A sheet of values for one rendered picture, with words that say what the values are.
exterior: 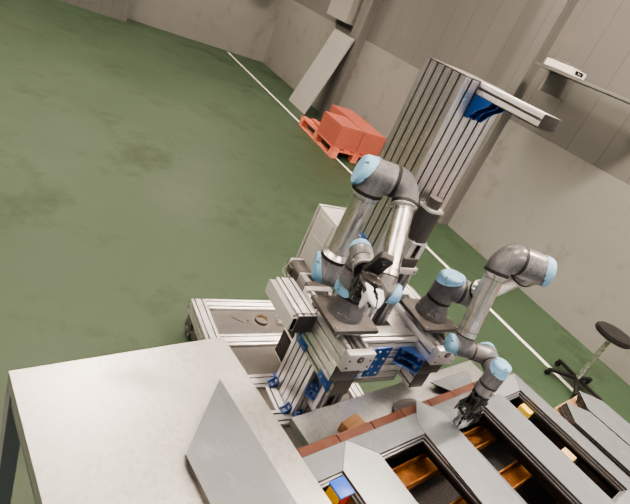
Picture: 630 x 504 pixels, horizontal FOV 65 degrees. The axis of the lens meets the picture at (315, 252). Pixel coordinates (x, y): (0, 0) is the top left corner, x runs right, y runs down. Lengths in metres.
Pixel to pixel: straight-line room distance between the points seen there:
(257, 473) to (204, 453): 0.14
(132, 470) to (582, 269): 5.40
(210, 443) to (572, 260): 5.27
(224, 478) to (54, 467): 0.37
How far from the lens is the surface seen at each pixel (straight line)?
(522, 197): 6.58
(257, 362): 2.91
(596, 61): 6.58
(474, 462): 2.11
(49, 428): 1.33
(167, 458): 1.31
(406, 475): 2.12
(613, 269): 5.96
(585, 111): 6.44
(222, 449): 1.33
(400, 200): 1.74
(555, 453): 2.48
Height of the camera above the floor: 2.10
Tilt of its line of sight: 26 degrees down
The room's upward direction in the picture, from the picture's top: 24 degrees clockwise
